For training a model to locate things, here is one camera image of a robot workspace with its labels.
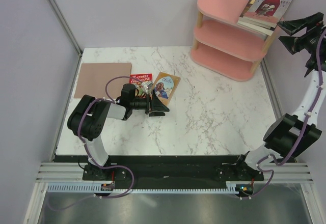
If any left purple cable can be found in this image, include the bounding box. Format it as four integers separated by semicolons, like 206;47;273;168
45;75;135;211

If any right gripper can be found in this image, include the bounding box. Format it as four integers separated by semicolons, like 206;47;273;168
278;12;326;55

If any pink Shakespeare story book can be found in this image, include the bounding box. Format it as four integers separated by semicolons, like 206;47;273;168
243;0;292;27

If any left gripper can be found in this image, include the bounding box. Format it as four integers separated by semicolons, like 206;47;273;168
130;90;169;117

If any pink three-tier shelf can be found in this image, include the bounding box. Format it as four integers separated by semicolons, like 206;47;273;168
191;0;281;81

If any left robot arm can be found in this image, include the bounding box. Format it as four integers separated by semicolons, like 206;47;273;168
67;83;170;180

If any white slotted cable duct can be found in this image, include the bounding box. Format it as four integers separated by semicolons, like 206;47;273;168
47;182;254;194

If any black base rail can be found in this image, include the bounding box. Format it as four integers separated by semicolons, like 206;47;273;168
52;154;265;184

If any tan Othello book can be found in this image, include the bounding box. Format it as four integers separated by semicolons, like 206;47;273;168
153;72;181;106

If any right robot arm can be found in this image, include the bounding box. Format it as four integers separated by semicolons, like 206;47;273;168
233;12;325;180

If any brown Edward Tulane book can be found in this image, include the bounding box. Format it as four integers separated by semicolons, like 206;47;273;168
238;0;277;30

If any brown cardboard file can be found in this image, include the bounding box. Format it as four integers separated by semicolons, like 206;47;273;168
74;63;132;99

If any red Treehouse book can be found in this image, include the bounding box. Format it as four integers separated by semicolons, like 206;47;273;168
129;73;152;97

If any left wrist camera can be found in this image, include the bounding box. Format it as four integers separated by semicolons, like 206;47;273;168
142;80;153;94

